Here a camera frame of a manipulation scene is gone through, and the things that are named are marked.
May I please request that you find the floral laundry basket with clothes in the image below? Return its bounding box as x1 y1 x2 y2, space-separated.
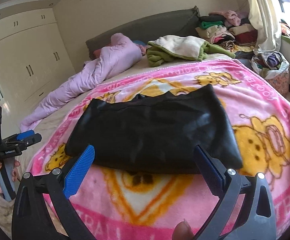
251 51 290 96

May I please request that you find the clothes heap on windowsill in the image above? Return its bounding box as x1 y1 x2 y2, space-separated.
280 19 290 38

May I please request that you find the pink cartoon fleece blanket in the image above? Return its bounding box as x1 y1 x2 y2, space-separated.
26 59 290 240

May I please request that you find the cream built-in wardrobe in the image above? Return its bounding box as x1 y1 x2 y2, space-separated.
0 9 75 138

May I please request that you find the dark grey bed headboard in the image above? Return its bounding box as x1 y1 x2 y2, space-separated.
85 6 200 60

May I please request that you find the black leather garment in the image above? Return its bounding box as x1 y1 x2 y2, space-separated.
65 85 242 174

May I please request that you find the green and cream fleece blanket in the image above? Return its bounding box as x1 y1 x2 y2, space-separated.
146 35 235 67

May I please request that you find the lilac quilted duvet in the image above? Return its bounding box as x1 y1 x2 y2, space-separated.
20 33 146 132

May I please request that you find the cream curtain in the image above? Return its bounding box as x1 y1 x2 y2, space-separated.
247 0 281 55

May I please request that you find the beige bed sheet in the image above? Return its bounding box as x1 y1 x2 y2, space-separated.
0 52 233 238

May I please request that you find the pile of folded clothes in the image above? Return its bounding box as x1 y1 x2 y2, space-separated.
195 10 257 53

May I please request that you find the person's right hand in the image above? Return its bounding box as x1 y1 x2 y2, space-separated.
171 219 194 240

